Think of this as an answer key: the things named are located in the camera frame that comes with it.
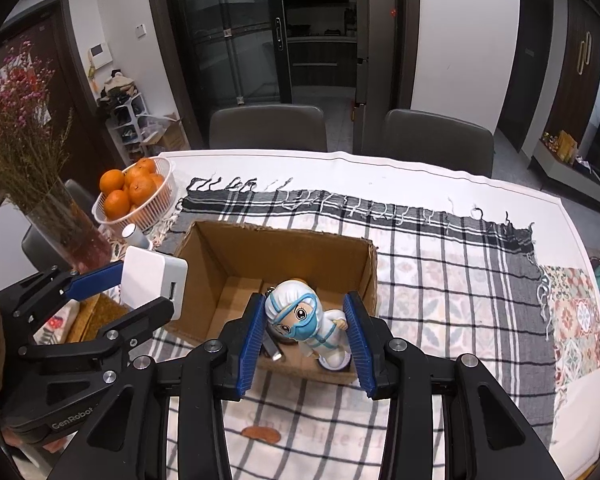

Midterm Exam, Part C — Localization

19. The white charger block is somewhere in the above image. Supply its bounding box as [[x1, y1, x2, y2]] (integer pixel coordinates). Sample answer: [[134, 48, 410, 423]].
[[120, 246, 188, 320]]

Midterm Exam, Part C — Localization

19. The small reddish brown oval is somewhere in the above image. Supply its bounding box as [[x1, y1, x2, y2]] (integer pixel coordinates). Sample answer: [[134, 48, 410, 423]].
[[242, 425, 282, 443]]

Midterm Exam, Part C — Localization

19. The pile of oranges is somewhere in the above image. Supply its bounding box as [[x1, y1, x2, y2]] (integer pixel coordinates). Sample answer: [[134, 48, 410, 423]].
[[99, 158, 167, 222]]

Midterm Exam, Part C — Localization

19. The small white grey bottle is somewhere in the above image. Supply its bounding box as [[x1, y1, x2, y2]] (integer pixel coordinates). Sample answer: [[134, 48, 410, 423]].
[[121, 225, 153, 251]]

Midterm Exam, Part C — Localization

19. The yellow box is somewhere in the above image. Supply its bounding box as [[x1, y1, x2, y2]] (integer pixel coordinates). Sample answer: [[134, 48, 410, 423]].
[[555, 130, 580, 163]]

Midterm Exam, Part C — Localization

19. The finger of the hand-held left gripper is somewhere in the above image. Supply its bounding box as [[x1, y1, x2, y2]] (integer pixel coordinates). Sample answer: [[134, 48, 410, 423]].
[[0, 259, 127, 322], [17, 296, 177, 361]]

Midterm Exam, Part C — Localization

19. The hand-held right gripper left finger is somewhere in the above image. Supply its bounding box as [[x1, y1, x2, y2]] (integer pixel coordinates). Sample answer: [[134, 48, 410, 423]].
[[47, 291, 267, 480]]

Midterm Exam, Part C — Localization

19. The grey plaid fringed cloth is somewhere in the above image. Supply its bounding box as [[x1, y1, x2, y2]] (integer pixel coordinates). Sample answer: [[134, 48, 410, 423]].
[[145, 176, 556, 480]]

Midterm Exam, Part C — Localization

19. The dark framed glass sliding door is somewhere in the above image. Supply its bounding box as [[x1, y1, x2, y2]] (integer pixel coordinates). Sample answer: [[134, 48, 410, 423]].
[[145, 0, 421, 152]]

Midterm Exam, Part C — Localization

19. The white plastic fruit basket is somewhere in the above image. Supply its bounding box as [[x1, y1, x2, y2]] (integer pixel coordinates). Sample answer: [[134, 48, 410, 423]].
[[91, 156, 176, 232]]

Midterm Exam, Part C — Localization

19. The plain dark door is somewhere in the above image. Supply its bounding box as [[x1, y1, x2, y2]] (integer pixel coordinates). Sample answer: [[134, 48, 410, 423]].
[[497, 0, 554, 153]]

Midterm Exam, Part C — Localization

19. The small open cardboard carton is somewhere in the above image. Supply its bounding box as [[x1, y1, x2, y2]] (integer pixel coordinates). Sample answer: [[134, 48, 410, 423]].
[[152, 112, 191, 153]]

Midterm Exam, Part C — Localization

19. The glass vase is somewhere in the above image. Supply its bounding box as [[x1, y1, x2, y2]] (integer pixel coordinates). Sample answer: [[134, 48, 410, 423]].
[[22, 177, 113, 272]]

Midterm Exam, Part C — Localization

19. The brown cardboard box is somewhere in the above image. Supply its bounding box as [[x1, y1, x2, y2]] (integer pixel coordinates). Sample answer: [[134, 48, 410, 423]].
[[166, 220, 379, 387]]

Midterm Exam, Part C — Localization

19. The white suited doll figurine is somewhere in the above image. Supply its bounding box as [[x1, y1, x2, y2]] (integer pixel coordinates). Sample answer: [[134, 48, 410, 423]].
[[265, 280, 353, 372]]

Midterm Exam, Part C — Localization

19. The white shoe rack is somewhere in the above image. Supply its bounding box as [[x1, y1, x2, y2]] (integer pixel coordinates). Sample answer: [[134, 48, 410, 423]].
[[105, 92, 161, 158]]

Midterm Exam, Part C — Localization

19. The floral fabric tissue cover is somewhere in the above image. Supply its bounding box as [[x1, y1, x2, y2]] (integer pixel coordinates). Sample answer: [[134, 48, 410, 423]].
[[32, 305, 81, 347]]

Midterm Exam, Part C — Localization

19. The dark brown entrance door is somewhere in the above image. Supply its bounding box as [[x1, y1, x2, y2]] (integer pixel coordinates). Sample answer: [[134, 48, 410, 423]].
[[0, 0, 106, 171]]

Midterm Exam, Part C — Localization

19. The grey television cabinet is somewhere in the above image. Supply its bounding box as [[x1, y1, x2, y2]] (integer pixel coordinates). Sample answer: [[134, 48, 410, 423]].
[[530, 140, 600, 218]]

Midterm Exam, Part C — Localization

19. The dark door with gold handle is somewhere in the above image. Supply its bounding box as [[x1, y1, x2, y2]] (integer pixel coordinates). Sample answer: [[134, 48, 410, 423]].
[[562, 0, 600, 127]]

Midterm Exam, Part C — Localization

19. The woven wicker tissue box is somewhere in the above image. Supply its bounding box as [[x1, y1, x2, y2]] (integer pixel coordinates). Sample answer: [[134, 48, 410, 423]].
[[67, 292, 131, 337]]

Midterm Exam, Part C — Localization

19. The dried flower bouquet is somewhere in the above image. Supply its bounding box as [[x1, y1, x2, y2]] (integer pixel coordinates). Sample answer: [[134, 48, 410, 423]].
[[0, 40, 76, 216]]

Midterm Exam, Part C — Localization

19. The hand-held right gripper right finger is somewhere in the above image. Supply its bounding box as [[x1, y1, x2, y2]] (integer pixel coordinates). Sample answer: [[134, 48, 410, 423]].
[[342, 290, 566, 480]]

